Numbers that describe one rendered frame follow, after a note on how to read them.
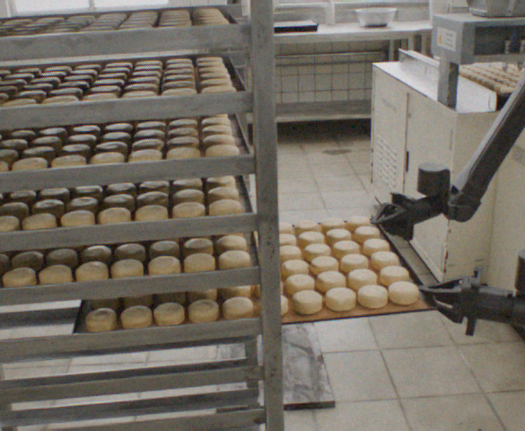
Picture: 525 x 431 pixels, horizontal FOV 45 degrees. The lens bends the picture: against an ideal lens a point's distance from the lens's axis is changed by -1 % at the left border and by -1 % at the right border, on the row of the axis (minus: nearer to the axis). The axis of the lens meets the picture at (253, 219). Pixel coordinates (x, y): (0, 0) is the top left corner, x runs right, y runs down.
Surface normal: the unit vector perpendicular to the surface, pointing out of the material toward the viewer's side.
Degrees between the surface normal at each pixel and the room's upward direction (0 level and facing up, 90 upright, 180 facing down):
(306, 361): 0
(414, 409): 0
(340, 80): 90
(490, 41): 90
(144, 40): 90
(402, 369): 0
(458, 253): 90
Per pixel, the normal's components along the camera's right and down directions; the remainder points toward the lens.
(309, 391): -0.04, -0.92
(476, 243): 0.08, 0.37
